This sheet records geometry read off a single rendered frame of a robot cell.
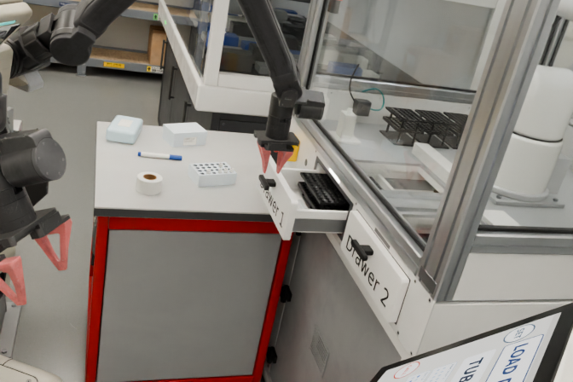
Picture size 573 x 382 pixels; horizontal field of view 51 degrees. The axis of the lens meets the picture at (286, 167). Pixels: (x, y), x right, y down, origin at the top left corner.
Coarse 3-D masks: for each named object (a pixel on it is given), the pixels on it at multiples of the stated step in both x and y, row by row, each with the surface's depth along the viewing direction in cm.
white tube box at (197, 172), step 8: (192, 168) 179; (200, 168) 180; (208, 168) 181; (216, 168) 182; (192, 176) 180; (200, 176) 175; (208, 176) 176; (216, 176) 178; (224, 176) 179; (232, 176) 181; (200, 184) 176; (208, 184) 178; (216, 184) 179; (224, 184) 181
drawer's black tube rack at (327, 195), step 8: (312, 176) 165; (320, 176) 166; (304, 184) 165; (320, 184) 160; (328, 184) 163; (304, 192) 161; (320, 192) 156; (328, 192) 158; (336, 192) 158; (312, 200) 158; (328, 200) 152; (336, 200) 153; (344, 200) 154; (312, 208) 155; (320, 208) 154; (328, 208) 155; (336, 208) 156; (344, 208) 156
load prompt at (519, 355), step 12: (540, 336) 66; (504, 348) 69; (516, 348) 67; (528, 348) 65; (504, 360) 66; (516, 360) 64; (528, 360) 62; (492, 372) 64; (504, 372) 63; (516, 372) 61
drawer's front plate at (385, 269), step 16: (352, 224) 142; (368, 240) 133; (368, 256) 133; (384, 256) 126; (368, 272) 132; (384, 272) 126; (400, 272) 121; (368, 288) 132; (400, 288) 119; (400, 304) 121
